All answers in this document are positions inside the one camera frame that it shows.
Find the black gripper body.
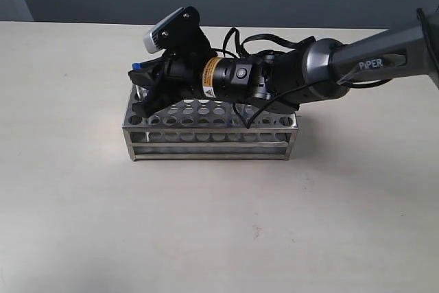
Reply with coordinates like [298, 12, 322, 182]
[159, 28, 215, 99]

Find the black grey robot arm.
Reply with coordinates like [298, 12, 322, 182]
[128, 6, 438, 118]

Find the stainless steel test tube rack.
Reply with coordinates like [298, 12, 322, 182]
[122, 86, 298, 161]

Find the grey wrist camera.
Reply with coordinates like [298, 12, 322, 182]
[143, 6, 200, 54]

